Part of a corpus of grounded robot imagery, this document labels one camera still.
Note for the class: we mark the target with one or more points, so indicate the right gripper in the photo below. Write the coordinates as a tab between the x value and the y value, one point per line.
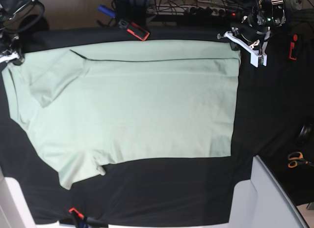
9	44

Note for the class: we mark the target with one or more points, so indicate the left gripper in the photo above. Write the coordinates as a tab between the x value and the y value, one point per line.
252	30

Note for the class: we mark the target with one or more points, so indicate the light green T-shirt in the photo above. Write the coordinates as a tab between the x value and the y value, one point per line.
88	106

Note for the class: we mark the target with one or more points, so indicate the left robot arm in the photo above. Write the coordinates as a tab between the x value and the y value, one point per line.
272	10

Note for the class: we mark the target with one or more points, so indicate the red and black clamp right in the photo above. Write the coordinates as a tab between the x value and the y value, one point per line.
294	47

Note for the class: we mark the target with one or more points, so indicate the black table cloth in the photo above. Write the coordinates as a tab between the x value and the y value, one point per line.
273	102

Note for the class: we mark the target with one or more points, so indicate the white power strip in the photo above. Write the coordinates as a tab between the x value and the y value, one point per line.
186	10

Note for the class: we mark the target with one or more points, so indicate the black tape roll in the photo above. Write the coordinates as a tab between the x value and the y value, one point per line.
304	134

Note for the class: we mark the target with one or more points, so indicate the white chair left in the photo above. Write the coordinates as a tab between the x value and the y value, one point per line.
14	211

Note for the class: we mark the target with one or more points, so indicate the white chair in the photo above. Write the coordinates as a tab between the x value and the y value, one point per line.
261	202
14	211

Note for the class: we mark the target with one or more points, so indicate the white chair right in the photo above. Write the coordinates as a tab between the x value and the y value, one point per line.
261	202

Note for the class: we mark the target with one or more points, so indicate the red clamp bottom edge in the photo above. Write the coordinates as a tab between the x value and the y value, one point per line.
81	221

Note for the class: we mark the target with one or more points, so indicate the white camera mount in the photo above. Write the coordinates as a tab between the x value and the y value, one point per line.
10	57
256	50

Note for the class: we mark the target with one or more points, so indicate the blue handle clamp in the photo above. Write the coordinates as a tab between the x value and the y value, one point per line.
107	11

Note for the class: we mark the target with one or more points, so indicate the orange handled scissors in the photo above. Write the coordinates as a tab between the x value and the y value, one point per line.
296	159

